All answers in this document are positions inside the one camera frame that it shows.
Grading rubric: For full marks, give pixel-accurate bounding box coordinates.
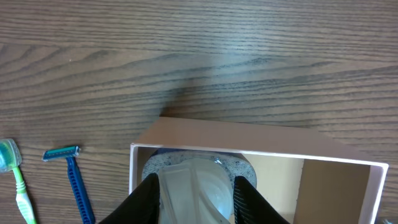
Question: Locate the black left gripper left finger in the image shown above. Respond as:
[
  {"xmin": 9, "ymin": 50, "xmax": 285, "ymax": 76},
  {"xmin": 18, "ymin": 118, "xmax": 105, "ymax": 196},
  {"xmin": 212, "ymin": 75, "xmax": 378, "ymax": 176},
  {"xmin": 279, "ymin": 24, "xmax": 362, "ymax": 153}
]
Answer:
[{"xmin": 99, "ymin": 173, "xmax": 160, "ymax": 224}]

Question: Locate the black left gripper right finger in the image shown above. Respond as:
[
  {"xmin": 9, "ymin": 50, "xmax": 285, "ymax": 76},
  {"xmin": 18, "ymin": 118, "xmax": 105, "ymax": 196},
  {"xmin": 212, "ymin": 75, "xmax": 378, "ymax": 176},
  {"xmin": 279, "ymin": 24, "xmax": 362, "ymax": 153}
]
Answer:
[{"xmin": 233, "ymin": 176, "xmax": 289, "ymax": 224}]

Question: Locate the clear soap pump bottle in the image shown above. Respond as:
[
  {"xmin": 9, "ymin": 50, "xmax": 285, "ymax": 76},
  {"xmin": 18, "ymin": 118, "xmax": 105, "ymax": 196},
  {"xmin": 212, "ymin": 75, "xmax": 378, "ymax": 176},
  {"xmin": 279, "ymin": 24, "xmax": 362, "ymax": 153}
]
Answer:
[{"xmin": 141, "ymin": 148, "xmax": 257, "ymax": 224}]

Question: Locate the blue disposable razor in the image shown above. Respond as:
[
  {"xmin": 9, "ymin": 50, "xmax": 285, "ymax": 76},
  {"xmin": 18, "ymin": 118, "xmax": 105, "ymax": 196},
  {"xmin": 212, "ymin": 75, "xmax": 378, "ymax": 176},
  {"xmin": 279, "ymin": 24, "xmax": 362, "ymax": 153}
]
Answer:
[{"xmin": 42, "ymin": 146, "xmax": 95, "ymax": 224}]

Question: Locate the green toothbrush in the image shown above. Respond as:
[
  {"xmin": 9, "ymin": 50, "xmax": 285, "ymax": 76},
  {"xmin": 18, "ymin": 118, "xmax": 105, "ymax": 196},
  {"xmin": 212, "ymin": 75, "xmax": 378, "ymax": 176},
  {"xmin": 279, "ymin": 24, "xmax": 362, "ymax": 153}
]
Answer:
[{"xmin": 1, "ymin": 139, "xmax": 37, "ymax": 224}]

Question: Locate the white cardboard box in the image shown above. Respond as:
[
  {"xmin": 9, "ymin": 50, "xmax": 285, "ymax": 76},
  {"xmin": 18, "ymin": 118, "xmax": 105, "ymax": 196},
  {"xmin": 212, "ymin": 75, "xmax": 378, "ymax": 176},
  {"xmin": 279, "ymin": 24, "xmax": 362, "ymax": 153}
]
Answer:
[{"xmin": 129, "ymin": 117, "xmax": 388, "ymax": 223}]

